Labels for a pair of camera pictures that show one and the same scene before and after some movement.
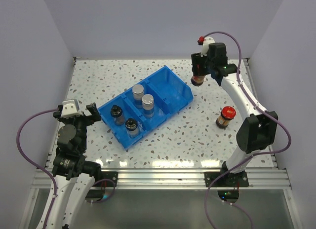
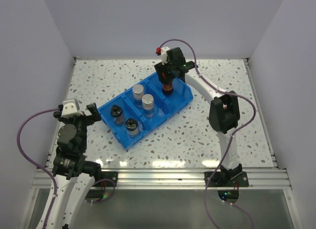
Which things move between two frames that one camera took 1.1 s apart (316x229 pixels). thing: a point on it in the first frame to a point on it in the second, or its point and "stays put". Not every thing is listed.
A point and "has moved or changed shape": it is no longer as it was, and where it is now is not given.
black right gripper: [197, 59] to [161, 68]
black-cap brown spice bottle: [117, 112] stays put
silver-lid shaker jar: [147, 102] stays put
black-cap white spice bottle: [132, 128] stays put
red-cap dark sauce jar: [197, 80] has moved or changed shape
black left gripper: [90, 119] stays put
